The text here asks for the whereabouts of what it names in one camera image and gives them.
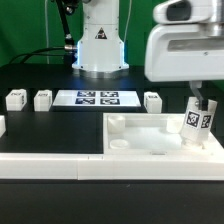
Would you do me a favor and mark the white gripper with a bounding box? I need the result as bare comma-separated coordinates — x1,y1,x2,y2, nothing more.
145,24,224,110

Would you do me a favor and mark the white square table top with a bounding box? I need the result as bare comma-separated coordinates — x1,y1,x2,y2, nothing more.
103,113,224,156

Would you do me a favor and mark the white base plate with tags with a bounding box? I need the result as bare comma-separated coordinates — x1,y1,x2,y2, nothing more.
53,90,141,107

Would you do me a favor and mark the black cable on table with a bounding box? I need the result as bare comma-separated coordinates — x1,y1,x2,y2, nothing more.
7,46,78,65

